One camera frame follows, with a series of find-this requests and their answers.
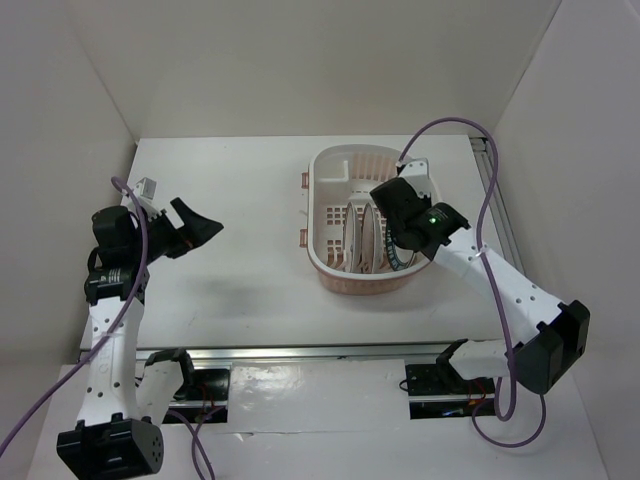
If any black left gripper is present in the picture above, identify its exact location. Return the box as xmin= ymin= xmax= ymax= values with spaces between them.
xmin=130 ymin=197 xmax=222 ymax=264

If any plate with orange sunburst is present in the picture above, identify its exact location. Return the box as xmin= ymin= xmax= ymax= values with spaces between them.
xmin=361 ymin=202 xmax=384 ymax=274

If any plate with dark green rim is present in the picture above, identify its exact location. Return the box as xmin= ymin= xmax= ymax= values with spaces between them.
xmin=384 ymin=226 xmax=431 ymax=274

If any plate with green red pattern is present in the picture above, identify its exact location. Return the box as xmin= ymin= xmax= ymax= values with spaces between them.
xmin=343 ymin=202 xmax=362 ymax=273

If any white pink dish rack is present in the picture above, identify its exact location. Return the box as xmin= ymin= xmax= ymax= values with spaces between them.
xmin=300 ymin=144 xmax=429 ymax=296

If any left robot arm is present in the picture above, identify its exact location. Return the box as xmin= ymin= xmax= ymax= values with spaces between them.
xmin=56 ymin=198 xmax=223 ymax=479

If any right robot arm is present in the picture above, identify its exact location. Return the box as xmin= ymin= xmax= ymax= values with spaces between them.
xmin=371 ymin=178 xmax=590 ymax=395

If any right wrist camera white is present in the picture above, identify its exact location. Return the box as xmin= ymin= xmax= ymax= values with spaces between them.
xmin=398 ymin=158 xmax=433 ymax=199

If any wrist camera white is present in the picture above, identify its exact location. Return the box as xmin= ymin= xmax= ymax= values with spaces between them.
xmin=398 ymin=158 xmax=433 ymax=199
xmin=121 ymin=177 xmax=166 ymax=221

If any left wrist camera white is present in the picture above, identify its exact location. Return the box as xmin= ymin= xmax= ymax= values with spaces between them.
xmin=121 ymin=177 xmax=166 ymax=221

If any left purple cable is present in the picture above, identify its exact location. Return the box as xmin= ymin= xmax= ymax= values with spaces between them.
xmin=0 ymin=175 xmax=219 ymax=480

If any purple cable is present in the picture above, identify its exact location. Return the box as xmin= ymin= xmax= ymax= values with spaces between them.
xmin=0 ymin=175 xmax=219 ymax=480
xmin=397 ymin=117 xmax=549 ymax=446

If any aluminium rail right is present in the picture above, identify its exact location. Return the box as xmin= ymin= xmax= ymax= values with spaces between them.
xmin=469 ymin=136 xmax=524 ymax=273

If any aluminium rail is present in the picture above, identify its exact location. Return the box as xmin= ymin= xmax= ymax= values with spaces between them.
xmin=469 ymin=136 xmax=524 ymax=273
xmin=77 ymin=341 xmax=466 ymax=364

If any aluminium rail front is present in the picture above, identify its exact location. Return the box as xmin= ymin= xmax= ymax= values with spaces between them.
xmin=77 ymin=341 xmax=466 ymax=364

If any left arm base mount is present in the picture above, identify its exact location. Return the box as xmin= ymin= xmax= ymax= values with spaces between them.
xmin=134 ymin=362 xmax=234 ymax=426

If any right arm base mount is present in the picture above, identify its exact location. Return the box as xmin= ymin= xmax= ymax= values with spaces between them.
xmin=398 ymin=364 xmax=495 ymax=420

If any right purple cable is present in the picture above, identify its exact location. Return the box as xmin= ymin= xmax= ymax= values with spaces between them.
xmin=397 ymin=117 xmax=549 ymax=446

